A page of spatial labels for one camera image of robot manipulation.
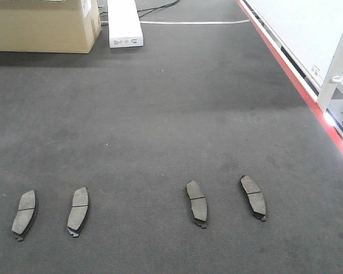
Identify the grey brake pad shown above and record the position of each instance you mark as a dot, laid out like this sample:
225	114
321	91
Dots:
78	212
254	197
198	204
25	216

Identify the brown cardboard box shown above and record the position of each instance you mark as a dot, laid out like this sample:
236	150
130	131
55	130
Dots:
49	26

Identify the red conveyor side rail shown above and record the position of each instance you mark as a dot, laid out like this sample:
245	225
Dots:
301	86

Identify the dark grey conveyor belt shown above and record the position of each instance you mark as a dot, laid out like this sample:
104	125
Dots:
203	99

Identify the long white carton box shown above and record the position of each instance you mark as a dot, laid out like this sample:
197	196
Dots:
124	25

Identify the white machine panel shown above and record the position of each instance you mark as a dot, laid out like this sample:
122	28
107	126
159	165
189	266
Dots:
312	33

